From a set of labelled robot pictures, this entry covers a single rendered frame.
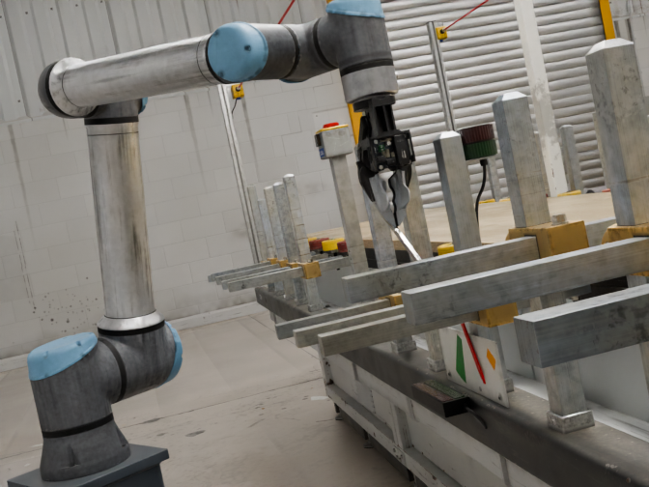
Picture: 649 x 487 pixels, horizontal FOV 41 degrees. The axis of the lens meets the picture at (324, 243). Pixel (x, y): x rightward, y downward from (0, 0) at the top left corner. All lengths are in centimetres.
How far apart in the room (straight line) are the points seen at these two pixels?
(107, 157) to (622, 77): 125
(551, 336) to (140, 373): 149
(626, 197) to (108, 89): 104
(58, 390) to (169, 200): 735
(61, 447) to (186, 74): 83
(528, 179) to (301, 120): 832
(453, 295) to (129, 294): 124
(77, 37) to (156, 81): 784
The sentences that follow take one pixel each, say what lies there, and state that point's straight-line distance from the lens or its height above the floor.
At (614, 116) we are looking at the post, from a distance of 90.
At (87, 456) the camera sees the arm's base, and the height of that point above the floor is 64.
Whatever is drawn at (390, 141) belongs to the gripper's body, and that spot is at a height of 113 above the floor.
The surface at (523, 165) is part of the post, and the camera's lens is 113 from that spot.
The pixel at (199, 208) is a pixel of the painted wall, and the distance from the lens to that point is 917.
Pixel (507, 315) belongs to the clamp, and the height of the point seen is 83.
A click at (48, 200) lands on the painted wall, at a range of 918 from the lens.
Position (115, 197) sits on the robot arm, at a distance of 191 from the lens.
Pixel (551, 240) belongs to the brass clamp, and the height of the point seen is 96.
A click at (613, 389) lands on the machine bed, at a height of 65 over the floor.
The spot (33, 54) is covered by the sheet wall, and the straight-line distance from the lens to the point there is 940.
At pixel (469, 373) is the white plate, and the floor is 73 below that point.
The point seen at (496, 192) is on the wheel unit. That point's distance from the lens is 402.
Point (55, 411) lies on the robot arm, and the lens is 189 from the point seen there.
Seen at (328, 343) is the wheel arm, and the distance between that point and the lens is 127.
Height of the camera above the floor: 106
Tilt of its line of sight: 3 degrees down
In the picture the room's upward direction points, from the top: 12 degrees counter-clockwise
